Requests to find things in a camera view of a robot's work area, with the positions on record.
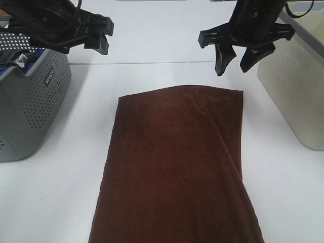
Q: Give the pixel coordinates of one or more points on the grey perforated laundry basket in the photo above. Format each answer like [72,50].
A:
[29,103]

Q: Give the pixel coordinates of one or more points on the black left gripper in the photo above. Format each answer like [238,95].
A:
[58,25]

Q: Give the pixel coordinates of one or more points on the blue and grey clothes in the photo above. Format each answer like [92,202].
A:
[22,59]

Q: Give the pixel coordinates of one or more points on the brown towel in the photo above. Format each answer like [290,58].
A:
[173,170]

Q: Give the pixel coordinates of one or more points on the beige bin with grey rim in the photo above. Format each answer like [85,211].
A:
[293,77]

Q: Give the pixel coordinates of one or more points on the wooden basket handle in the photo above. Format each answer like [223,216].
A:
[3,13]

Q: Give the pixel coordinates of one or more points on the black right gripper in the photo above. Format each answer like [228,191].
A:
[252,25]

